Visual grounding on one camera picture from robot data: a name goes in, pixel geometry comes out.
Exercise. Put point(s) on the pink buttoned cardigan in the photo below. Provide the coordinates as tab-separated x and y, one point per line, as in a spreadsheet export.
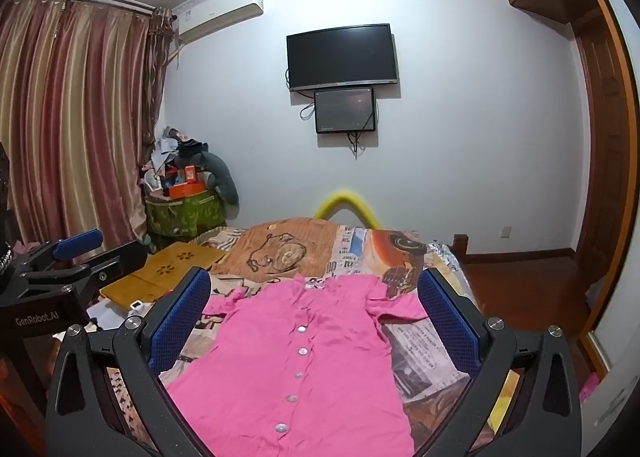
340	387

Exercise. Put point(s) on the wooden door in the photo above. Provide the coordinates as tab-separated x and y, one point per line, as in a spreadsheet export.
605	162

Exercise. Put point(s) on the green patterned storage box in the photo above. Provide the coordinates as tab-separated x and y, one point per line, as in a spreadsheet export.
185	217

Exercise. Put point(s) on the orange box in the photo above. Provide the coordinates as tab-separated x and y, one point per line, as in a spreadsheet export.
187	191

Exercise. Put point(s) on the small black wall monitor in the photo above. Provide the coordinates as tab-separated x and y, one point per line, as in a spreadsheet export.
345	109

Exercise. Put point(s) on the black wall television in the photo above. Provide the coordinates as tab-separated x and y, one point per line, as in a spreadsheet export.
340	57

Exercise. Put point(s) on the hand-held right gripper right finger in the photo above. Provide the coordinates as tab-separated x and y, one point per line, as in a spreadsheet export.
445	322

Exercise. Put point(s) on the newspaper print bed sheet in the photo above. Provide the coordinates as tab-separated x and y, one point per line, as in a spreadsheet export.
270	247

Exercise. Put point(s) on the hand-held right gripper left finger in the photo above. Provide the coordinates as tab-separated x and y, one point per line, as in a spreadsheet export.
180	322

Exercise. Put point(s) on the striped satin curtain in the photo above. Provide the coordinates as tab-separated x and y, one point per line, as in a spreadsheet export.
75	112

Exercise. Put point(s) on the white plastic bag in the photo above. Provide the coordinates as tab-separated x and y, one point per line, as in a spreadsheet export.
107	317

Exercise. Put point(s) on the yellow foam tube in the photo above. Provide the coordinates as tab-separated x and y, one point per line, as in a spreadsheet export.
345	195

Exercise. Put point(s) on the grey plush toy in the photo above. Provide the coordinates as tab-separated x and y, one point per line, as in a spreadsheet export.
225	182

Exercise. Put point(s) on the pink cloth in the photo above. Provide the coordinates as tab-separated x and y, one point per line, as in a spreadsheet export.
27	248

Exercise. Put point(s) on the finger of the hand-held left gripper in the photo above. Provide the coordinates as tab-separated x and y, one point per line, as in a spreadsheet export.
80	242
120	262

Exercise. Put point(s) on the wooden bed post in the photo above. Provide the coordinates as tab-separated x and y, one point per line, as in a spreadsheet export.
460	247

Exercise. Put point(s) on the bamboo lap desk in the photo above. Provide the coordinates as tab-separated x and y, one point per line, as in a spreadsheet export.
170	262

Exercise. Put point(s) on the small white device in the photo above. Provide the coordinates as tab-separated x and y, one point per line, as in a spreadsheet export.
135	307

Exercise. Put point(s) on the small red box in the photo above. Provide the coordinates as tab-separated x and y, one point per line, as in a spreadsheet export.
190	173

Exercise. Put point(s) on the white air conditioner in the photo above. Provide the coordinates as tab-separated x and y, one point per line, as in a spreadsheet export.
220	12

